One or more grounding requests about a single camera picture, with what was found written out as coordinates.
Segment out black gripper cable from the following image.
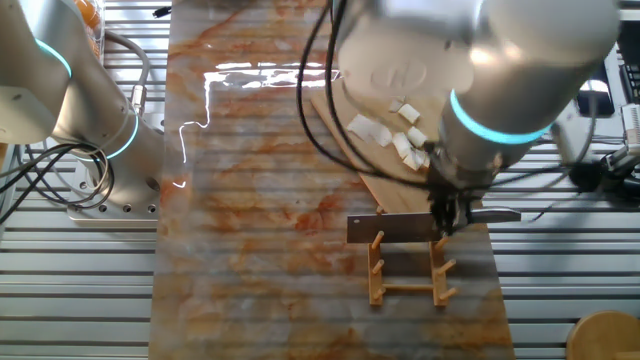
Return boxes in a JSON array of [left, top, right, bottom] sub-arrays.
[[323, 0, 436, 189], [295, 0, 436, 191]]

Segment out round wooden disc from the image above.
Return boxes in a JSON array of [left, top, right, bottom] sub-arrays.
[[565, 309, 640, 360]]

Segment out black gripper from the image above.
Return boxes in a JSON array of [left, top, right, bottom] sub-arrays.
[[429, 172, 474, 237]]

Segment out orange marble pattern mat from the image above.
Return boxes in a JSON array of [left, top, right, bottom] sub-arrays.
[[148, 0, 516, 360]]

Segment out clear plastic fruit carton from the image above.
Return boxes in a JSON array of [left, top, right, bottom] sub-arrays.
[[72, 0, 107, 64]]

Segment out grey robot hose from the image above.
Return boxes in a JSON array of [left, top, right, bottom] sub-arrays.
[[103, 29, 151, 117]]

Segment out black keyboard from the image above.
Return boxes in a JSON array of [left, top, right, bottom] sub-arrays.
[[615, 19, 640, 105]]

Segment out wooden cutting board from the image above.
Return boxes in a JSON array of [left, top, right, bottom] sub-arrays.
[[309, 79, 484, 215]]

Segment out steel kitchen knife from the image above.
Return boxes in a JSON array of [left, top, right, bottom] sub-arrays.
[[346, 207, 523, 245]]

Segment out orange fruit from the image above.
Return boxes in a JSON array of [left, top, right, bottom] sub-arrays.
[[85, 32, 105, 57], [74, 0, 104, 29]]

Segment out wooden peg rack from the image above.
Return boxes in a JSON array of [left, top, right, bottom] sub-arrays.
[[367, 204, 459, 308]]

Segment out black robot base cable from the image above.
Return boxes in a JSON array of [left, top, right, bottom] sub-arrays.
[[0, 141, 119, 221]]

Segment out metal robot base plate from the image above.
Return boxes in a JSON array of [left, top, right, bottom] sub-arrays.
[[67, 149, 162, 225]]

